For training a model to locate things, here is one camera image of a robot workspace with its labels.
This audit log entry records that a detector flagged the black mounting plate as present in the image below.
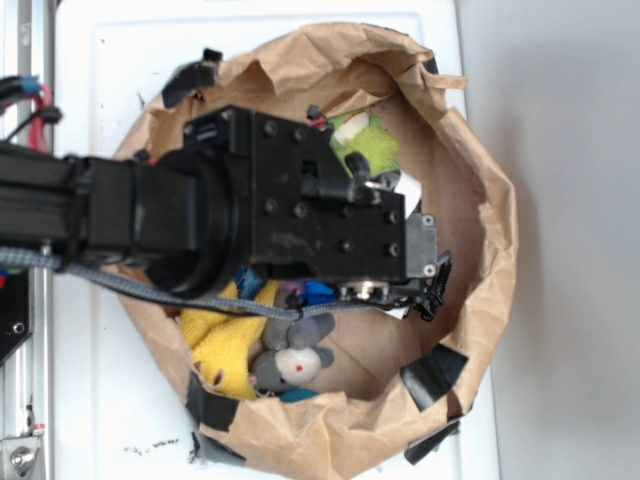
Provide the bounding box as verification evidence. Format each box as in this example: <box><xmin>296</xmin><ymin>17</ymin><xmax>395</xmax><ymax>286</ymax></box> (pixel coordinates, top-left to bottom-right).
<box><xmin>0</xmin><ymin>270</ymin><xmax>33</xmax><ymax>366</ymax></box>

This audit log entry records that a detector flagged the yellow towel cloth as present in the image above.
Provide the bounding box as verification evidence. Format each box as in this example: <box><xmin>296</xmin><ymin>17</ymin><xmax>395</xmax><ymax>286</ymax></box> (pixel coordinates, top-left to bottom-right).
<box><xmin>178</xmin><ymin>308</ymin><xmax>267</xmax><ymax>400</ymax></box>

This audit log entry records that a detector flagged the grey braided cable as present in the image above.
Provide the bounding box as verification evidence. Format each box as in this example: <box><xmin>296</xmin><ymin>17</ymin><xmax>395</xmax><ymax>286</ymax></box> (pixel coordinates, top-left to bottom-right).
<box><xmin>0</xmin><ymin>247</ymin><xmax>334</xmax><ymax>321</ymax></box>

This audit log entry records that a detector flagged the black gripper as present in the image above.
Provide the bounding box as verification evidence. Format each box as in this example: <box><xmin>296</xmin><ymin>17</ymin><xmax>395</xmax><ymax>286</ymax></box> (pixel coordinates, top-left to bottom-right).
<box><xmin>184</xmin><ymin>106</ymin><xmax>452</xmax><ymax>320</ymax></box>

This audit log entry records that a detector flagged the grey plush mouse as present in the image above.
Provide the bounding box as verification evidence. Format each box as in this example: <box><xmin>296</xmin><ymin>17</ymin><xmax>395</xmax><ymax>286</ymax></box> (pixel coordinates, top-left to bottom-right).
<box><xmin>249</xmin><ymin>313</ymin><xmax>336</xmax><ymax>394</ymax></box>

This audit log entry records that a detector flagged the green plush toy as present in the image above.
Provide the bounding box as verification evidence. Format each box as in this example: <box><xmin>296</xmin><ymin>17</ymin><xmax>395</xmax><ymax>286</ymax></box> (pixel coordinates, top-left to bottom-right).
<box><xmin>329</xmin><ymin>109</ymin><xmax>400</xmax><ymax>177</ymax></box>

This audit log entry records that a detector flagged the brown paper bag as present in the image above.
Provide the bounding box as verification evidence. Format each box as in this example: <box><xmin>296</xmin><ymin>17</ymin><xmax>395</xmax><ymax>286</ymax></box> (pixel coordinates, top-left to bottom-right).
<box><xmin>116</xmin><ymin>22</ymin><xmax>518</xmax><ymax>479</ymax></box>

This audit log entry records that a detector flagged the aluminium rail frame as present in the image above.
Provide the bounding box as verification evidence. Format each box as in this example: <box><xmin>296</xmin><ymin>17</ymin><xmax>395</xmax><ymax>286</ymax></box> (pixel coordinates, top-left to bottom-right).
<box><xmin>1</xmin><ymin>1</ymin><xmax>56</xmax><ymax>479</ymax></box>

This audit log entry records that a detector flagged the teal round object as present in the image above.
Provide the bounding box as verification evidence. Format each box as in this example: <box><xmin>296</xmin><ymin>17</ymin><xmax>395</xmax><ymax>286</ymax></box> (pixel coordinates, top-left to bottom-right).
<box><xmin>279</xmin><ymin>388</ymin><xmax>318</xmax><ymax>403</ymax></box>

